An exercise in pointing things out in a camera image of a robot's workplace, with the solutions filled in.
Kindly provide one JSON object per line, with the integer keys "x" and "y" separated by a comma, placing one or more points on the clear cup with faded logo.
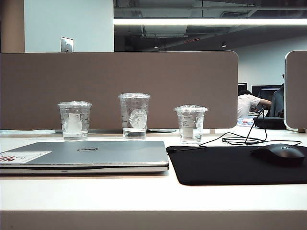
{"x": 74, "y": 119}

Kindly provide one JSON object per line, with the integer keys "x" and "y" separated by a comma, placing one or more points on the tall clear Starbucks logo cup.
{"x": 134, "y": 115}

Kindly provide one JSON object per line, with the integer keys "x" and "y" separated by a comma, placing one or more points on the small clear cup white label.
{"x": 190, "y": 125}

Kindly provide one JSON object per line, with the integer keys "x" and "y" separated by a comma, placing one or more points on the silver Dell laptop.
{"x": 108, "y": 154}

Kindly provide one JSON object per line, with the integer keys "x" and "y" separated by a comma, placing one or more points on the wide brown desk partition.
{"x": 96, "y": 76}

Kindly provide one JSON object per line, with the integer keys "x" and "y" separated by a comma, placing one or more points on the black mouse pad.
{"x": 216, "y": 165}

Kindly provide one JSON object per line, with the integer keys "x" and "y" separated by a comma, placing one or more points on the blue red printed magazine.
{"x": 244, "y": 122}

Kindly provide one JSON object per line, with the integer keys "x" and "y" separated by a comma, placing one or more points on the person in white shirt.
{"x": 247, "y": 103}

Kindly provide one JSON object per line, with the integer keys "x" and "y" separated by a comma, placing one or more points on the black ceiling spotlight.
{"x": 224, "y": 44}

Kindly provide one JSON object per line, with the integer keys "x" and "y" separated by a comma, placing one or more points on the long white ceiling light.
{"x": 192, "y": 21}

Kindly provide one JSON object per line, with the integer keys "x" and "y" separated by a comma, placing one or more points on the black zip pouch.
{"x": 268, "y": 122}

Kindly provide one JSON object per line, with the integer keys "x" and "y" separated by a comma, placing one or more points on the black computer monitor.
{"x": 268, "y": 92}

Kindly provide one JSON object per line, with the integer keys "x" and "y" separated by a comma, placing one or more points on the office chair with grey jacket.
{"x": 278, "y": 100}

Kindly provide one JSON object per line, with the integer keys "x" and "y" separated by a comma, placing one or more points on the black computer mouse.
{"x": 278, "y": 153}

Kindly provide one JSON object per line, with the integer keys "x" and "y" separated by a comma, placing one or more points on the flat white paper sheet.
{"x": 24, "y": 131}

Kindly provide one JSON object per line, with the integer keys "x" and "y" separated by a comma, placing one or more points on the narrow brown desk partition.
{"x": 297, "y": 91}

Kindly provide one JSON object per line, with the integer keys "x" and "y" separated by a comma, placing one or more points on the grey partition base rail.
{"x": 100, "y": 131}

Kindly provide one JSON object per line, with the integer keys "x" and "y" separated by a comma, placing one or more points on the metal wall switch plate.
{"x": 67, "y": 44}

